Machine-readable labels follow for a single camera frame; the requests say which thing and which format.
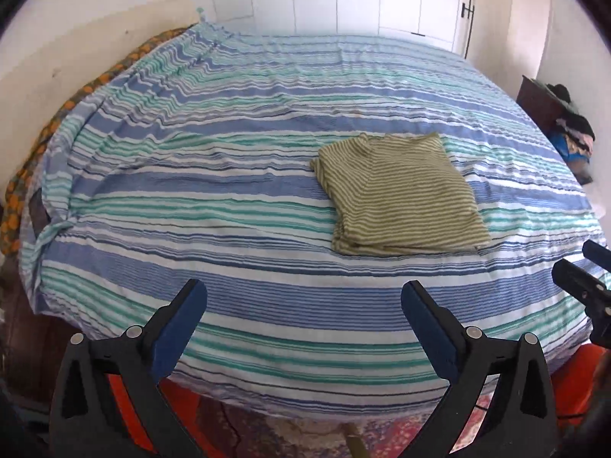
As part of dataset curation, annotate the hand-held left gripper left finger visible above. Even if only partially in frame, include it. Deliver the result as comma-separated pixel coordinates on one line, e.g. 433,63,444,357
50,278,209,458

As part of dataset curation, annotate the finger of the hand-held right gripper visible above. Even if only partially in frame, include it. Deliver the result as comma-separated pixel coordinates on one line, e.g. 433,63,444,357
552,260,611,306
583,240,611,270

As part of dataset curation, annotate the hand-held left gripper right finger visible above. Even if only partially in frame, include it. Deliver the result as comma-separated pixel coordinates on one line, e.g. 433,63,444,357
400,281,559,458

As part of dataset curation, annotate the green striped knit cardigan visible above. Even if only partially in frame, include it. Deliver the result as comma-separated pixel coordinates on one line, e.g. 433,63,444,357
310,132,492,256

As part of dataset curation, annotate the pile of clothes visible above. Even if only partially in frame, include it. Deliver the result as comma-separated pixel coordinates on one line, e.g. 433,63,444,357
546,83,597,184

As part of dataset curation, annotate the blue green striped bed sheet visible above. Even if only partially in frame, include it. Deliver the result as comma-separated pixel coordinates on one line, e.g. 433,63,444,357
19,7,607,421

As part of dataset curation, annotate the pink floral rug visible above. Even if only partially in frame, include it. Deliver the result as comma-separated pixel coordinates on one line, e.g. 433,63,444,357
191,391,564,458

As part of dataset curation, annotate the orange patterned cloth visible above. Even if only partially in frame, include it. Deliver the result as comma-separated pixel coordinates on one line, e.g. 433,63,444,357
0,26,196,253

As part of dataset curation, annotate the beige headboard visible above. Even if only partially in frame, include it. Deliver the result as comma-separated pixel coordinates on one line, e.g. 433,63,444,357
0,0,211,192

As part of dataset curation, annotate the olive strap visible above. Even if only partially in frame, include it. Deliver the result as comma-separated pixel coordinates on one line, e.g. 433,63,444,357
344,422,368,458

